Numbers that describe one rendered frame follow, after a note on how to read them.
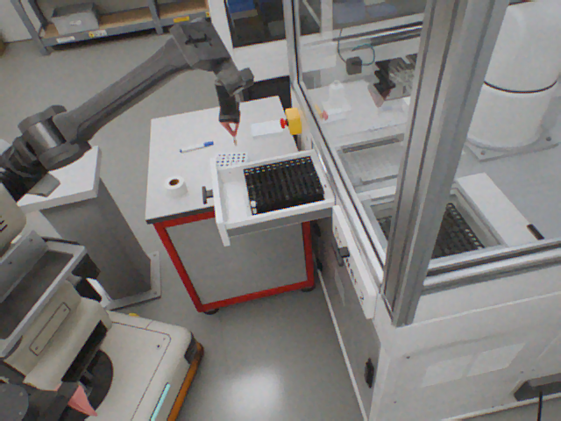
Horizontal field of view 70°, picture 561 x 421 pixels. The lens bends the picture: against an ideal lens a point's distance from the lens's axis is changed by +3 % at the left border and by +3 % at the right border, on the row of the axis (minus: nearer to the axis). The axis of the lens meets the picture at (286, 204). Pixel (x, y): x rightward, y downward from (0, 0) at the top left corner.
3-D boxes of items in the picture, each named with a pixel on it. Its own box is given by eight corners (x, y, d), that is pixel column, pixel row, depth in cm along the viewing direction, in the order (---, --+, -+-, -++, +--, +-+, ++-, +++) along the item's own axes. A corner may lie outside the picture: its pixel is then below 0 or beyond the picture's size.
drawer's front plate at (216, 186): (224, 247, 114) (216, 223, 107) (216, 182, 134) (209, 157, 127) (230, 246, 115) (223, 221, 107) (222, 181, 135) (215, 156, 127)
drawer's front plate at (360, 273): (366, 320, 95) (369, 296, 87) (332, 231, 115) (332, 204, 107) (373, 318, 95) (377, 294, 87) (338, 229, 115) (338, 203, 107)
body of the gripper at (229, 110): (240, 106, 136) (237, 86, 131) (238, 122, 128) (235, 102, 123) (221, 108, 136) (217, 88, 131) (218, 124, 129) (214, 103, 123)
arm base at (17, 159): (22, 138, 92) (-20, 172, 84) (33, 122, 87) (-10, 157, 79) (57, 163, 96) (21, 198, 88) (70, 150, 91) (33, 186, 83)
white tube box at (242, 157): (214, 175, 146) (212, 167, 143) (217, 160, 152) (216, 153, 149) (247, 174, 145) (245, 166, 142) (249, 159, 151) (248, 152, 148)
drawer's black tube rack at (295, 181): (253, 222, 118) (250, 207, 113) (246, 183, 130) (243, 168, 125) (324, 207, 119) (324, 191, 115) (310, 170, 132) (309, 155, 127)
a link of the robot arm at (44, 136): (9, 146, 84) (25, 168, 84) (24, 124, 77) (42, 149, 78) (53, 134, 91) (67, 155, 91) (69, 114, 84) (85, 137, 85)
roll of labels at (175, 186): (184, 181, 145) (181, 173, 142) (188, 193, 141) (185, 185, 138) (166, 187, 144) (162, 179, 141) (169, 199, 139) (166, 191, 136)
